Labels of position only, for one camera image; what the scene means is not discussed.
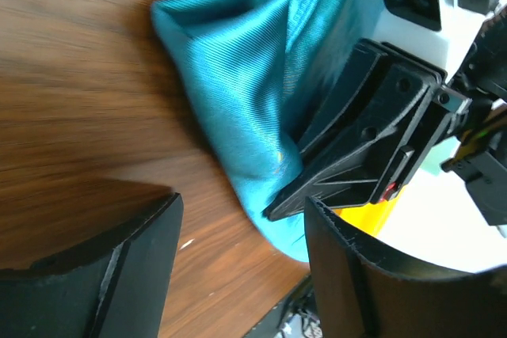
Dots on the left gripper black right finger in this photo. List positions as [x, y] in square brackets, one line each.
[366, 288]

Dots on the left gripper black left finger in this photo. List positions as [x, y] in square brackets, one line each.
[112, 285]

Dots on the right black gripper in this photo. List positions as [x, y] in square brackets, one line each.
[371, 133]

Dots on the teal cloth napkin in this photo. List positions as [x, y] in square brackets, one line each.
[255, 72]

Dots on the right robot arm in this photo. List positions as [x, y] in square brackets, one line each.
[480, 161]

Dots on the yellow plastic tray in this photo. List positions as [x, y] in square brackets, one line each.
[370, 218]

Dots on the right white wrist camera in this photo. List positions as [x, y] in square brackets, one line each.
[439, 32]

